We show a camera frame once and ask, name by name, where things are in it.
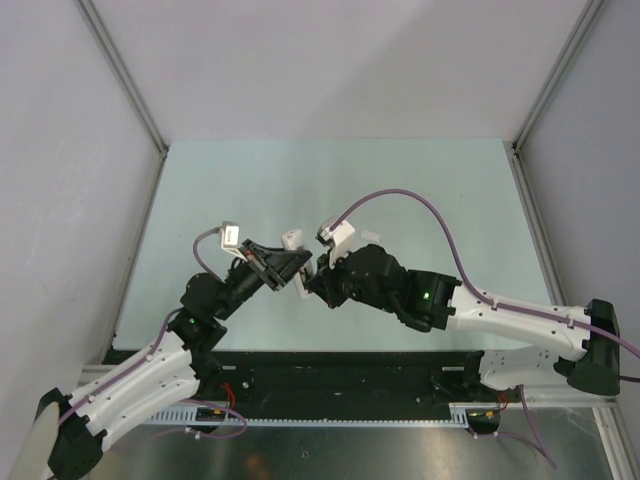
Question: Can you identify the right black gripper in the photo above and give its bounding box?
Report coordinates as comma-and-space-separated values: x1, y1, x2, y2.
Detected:
307, 244, 396, 314

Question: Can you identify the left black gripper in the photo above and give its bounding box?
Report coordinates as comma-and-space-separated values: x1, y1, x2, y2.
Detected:
214, 239, 311, 321

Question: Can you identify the white remote control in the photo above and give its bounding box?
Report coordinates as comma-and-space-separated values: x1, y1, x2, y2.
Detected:
280, 228, 317, 301

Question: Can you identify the white battery compartment cover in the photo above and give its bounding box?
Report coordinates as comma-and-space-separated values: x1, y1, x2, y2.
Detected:
360, 230, 382, 243

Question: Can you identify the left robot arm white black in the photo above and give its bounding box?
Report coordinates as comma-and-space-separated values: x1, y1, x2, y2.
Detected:
36, 240, 312, 479

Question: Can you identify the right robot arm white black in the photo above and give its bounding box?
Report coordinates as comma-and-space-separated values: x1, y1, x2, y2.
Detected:
305, 245, 620, 401

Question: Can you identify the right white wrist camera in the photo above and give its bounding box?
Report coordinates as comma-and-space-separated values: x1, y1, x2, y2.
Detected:
316, 218, 356, 269

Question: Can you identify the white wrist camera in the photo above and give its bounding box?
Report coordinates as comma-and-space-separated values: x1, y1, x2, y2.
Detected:
316, 218, 356, 269
219, 221, 243, 258

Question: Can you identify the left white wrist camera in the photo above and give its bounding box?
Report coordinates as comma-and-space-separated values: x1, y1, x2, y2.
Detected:
219, 221, 243, 258

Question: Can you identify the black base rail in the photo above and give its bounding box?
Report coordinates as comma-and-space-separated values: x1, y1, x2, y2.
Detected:
99, 349, 531, 421

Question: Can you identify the grey slotted cable duct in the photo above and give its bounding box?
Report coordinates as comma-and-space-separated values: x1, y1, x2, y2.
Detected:
144, 402, 521, 429

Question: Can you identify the left aluminium frame post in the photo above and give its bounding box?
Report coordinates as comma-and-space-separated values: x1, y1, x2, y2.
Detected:
74, 0, 169, 159

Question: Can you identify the aluminium frame post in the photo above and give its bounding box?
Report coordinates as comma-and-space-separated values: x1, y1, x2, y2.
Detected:
74, 0, 169, 159
511, 0, 609, 153

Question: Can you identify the right aluminium frame post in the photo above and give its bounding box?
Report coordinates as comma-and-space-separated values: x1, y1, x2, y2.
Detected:
511, 0, 609, 153

